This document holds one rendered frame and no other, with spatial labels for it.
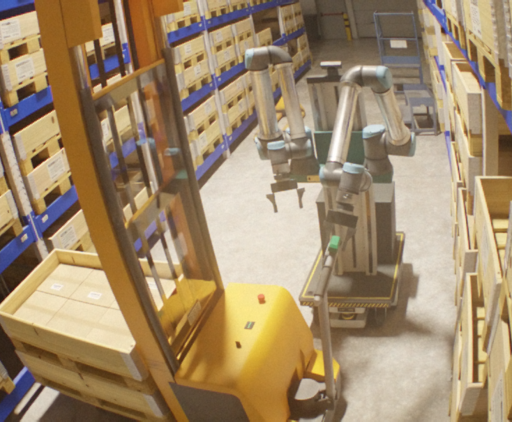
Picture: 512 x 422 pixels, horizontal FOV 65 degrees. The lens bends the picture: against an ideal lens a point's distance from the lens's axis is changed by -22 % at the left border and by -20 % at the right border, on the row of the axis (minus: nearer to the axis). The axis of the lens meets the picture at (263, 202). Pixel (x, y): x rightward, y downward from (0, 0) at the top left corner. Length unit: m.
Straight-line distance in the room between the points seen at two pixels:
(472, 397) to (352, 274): 1.97
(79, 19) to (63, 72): 0.22
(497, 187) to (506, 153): 0.29
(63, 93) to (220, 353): 1.38
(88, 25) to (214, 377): 1.57
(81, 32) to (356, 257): 2.64
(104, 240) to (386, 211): 2.14
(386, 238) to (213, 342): 1.70
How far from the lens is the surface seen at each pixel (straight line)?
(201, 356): 2.31
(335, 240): 1.94
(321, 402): 2.64
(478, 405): 2.06
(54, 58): 1.75
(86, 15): 1.62
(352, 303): 3.37
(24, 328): 2.93
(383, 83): 2.39
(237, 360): 2.24
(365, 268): 3.57
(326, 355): 2.35
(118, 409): 2.97
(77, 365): 2.80
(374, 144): 2.89
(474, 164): 2.43
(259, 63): 2.74
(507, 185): 2.24
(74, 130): 1.77
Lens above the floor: 2.45
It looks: 26 degrees down
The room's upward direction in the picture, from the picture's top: 10 degrees counter-clockwise
